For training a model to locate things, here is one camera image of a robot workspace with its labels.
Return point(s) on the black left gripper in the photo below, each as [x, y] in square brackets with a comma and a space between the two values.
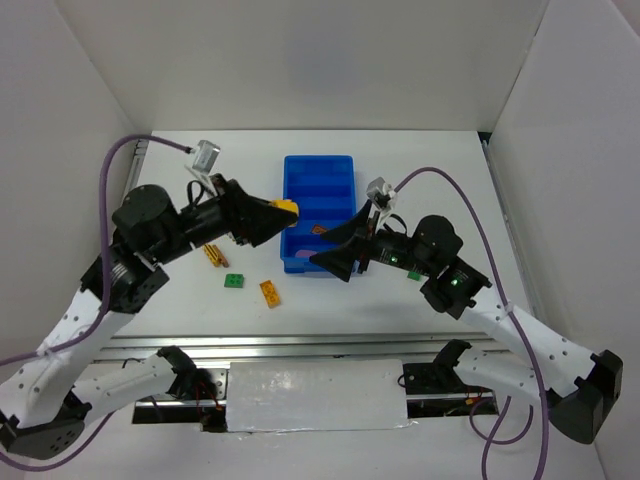
[232, 211]

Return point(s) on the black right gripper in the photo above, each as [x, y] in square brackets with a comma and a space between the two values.
[364, 247]

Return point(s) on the yellow round flower lego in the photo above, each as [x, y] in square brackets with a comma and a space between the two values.
[284, 208]

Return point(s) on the purple flower lego piece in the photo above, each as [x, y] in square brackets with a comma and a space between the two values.
[304, 253]

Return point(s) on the yellow black striped lego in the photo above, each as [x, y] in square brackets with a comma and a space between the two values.
[212, 254]

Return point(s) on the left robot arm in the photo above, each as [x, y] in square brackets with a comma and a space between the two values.
[46, 405]

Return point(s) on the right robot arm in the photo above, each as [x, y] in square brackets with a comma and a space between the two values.
[580, 387]

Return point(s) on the blue divided plastic tray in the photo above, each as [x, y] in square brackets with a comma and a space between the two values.
[323, 186]

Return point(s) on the green lego brick left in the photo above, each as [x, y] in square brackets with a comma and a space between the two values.
[234, 281]

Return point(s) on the orange lego brick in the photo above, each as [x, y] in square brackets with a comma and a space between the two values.
[270, 294]

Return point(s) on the white cover plate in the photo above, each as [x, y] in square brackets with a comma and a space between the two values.
[336, 395]

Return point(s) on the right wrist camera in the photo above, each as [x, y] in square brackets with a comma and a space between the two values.
[383, 197]

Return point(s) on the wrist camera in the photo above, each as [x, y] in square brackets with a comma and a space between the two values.
[204, 156]
[383, 197]

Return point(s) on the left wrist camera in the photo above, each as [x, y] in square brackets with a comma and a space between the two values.
[204, 156]

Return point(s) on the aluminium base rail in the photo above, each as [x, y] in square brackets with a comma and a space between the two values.
[425, 397]

